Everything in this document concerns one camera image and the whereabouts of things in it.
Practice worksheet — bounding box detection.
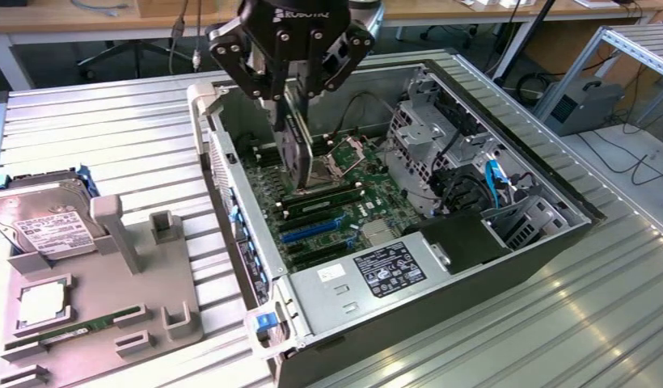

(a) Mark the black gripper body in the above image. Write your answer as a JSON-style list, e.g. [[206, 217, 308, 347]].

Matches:
[[240, 0, 356, 62]]

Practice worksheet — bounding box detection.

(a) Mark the green graphics card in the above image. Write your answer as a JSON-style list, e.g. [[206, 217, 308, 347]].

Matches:
[[256, 56, 317, 196]]

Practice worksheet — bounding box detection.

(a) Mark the black office chair base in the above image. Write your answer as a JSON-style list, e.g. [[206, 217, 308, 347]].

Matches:
[[75, 38, 201, 80], [417, 23, 480, 41]]

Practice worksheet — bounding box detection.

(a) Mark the silver socket cover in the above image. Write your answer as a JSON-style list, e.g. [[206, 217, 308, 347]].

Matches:
[[324, 136, 367, 162]]

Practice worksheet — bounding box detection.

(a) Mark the wooden desk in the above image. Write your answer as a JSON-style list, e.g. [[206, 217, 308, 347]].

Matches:
[[0, 0, 391, 93], [383, 0, 663, 82]]

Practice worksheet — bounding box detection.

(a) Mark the metal drive cage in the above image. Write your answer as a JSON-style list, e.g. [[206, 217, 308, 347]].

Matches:
[[388, 66, 508, 211]]

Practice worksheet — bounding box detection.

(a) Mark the CPU socket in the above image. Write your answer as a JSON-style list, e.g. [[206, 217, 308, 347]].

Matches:
[[304, 153, 354, 191]]

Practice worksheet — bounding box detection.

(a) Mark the green motherboard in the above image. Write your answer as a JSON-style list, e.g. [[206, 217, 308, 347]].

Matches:
[[237, 133, 424, 276]]

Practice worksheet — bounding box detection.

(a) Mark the black stand pole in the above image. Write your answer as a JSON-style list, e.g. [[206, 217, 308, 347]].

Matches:
[[492, 0, 559, 84]]

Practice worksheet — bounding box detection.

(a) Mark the blue disk carrier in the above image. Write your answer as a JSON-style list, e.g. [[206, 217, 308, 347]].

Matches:
[[0, 162, 102, 196]]

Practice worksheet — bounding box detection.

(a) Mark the long black expansion slot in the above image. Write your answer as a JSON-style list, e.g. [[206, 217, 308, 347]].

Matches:
[[280, 208, 348, 234], [293, 241, 352, 267]]

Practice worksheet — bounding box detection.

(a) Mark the blue expansion slot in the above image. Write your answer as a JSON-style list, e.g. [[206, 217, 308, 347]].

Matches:
[[278, 220, 344, 246]]

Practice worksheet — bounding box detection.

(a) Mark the silver chipset heatsink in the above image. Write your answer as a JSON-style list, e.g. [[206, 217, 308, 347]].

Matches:
[[361, 220, 399, 247]]

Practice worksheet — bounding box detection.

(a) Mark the grey control box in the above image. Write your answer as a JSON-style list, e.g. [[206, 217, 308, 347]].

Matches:
[[540, 78, 628, 137]]

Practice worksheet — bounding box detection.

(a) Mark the black plastic shroud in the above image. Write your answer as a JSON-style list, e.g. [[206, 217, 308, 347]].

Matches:
[[417, 213, 515, 276]]

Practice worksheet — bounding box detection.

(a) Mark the metal disk bay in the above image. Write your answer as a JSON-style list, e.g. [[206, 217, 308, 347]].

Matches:
[[481, 188, 592, 251]]

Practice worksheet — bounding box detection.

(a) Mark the silver hard disk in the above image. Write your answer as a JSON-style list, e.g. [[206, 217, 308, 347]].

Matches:
[[0, 180, 105, 260]]

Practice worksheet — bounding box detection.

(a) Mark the grey parts rack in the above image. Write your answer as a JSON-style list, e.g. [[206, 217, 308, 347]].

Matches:
[[0, 192, 206, 388]]

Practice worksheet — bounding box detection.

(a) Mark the grey power supply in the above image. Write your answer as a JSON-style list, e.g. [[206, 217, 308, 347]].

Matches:
[[284, 230, 452, 339]]

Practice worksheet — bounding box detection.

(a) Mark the silver CPU chip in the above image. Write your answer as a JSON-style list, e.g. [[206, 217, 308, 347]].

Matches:
[[17, 281, 70, 327]]

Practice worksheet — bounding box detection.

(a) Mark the open black PC case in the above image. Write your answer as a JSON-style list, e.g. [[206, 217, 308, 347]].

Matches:
[[185, 58, 608, 388]]

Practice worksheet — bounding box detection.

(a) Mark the grey hanging cable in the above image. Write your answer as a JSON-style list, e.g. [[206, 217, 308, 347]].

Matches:
[[168, 0, 190, 74]]

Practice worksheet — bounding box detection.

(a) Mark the pale blue coiled cable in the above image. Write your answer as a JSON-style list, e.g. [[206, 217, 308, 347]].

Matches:
[[71, 0, 133, 18]]

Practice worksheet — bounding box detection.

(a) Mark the black power wire bundle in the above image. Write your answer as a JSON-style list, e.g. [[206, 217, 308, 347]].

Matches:
[[431, 164, 497, 213]]

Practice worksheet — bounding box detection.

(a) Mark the blue data wire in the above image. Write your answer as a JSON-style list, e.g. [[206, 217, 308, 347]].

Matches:
[[485, 158, 507, 212]]

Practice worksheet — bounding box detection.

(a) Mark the aluminium shelf frame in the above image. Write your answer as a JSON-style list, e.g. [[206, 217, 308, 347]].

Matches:
[[531, 23, 663, 134]]

